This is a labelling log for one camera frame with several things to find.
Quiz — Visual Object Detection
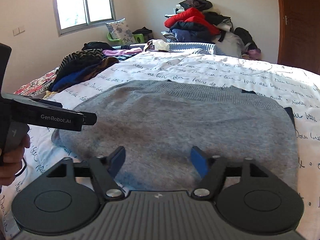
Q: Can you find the pile of dark clothes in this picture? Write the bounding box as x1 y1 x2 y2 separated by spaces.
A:
48 42 119 92

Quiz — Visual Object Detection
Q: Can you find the grey knit sweater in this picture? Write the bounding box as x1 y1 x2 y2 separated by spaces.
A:
52 80 298 190

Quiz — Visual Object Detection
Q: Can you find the blue white striped basket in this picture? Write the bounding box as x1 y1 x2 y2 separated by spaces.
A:
112 42 225 56

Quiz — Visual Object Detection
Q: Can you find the green plastic chair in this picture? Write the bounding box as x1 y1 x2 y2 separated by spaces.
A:
107 33 145 45

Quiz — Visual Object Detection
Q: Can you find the white wall switch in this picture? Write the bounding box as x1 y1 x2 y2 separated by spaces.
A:
12 26 25 36

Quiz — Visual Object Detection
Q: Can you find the brown wooden door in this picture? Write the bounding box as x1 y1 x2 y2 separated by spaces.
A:
278 0 319 74

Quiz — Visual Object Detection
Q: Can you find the person's left hand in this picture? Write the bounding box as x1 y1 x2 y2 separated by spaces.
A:
1 134 30 186

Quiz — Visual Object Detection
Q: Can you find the aluminium sliding window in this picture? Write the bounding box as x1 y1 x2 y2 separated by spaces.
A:
53 0 116 36

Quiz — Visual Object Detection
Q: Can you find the floral white pillow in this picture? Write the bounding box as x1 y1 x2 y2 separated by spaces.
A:
105 18 134 44

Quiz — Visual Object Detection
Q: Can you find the black bag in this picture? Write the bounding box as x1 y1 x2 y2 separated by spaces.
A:
133 27 154 43

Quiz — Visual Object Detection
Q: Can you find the white script-print bedspread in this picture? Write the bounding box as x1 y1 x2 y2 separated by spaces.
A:
1 50 319 239

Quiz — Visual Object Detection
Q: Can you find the red floral sheet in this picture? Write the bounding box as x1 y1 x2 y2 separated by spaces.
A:
14 69 56 96

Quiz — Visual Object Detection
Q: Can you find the heap of jackets and clothes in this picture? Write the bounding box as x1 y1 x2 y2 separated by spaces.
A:
161 0 262 60

